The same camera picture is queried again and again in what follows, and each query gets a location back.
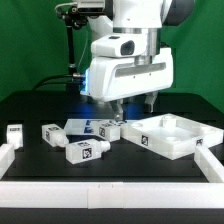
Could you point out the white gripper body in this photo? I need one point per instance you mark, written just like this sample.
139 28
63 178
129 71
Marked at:
114 72

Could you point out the black camera stand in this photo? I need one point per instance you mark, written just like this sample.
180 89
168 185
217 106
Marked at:
73 21

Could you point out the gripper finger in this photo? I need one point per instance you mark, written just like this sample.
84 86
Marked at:
118 110
150 101

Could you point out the white tag sheet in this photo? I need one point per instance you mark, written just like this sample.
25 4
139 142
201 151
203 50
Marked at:
86 126

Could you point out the white square tabletop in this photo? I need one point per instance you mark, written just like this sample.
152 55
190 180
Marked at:
171 136

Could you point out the white left fence rail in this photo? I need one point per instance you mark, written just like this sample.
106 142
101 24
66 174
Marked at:
7 156

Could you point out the white right fence rail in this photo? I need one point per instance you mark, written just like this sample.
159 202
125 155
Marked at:
209 165

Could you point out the grey camera on stand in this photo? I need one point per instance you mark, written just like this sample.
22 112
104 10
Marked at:
91 6

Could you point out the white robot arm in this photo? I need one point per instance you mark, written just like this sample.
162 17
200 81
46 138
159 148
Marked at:
147 17

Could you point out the white front fence rail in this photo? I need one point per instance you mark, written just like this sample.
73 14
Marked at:
110 195

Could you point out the white fence rail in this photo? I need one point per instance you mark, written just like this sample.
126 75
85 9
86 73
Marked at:
7 156
209 165
110 195

